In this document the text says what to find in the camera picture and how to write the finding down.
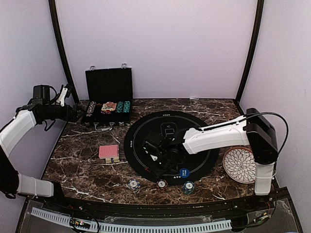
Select blue small blind button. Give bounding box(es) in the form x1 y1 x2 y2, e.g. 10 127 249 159
179 168 190 179

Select black poker chip case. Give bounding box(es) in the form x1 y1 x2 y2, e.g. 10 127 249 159
81 67 133 127

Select card box in case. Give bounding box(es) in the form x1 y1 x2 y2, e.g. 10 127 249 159
101 101 117 114

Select floral patterned ceramic plate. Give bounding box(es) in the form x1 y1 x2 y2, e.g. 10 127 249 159
223 147 256 184

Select white cable duct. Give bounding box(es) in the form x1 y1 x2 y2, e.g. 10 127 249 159
31 207 232 233

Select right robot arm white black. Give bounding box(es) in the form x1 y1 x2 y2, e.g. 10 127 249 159
142 108 283 211

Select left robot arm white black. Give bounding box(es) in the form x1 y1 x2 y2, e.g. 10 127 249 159
0 84 81 212

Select red white chip stack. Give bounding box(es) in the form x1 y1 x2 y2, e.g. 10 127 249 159
156 180 168 192

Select round black poker mat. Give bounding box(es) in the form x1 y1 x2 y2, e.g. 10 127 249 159
123 111 219 185

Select blue white chip stack left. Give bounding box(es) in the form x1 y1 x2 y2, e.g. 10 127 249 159
127 179 141 193

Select teal chips in case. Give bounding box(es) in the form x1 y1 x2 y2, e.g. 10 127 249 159
116 101 131 113

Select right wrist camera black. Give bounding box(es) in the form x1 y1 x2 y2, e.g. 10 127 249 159
142 131 162 156

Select black white chips in case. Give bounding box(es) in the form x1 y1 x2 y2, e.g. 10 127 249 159
86 101 96 117

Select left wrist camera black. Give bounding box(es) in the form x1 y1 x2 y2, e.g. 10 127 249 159
32 85 51 105

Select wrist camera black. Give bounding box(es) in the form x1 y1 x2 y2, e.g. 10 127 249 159
32 85 51 105
142 131 162 156

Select red playing card deck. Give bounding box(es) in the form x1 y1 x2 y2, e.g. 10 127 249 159
99 145 119 160

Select blue green chip stack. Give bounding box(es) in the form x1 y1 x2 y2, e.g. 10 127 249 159
183 181 195 195

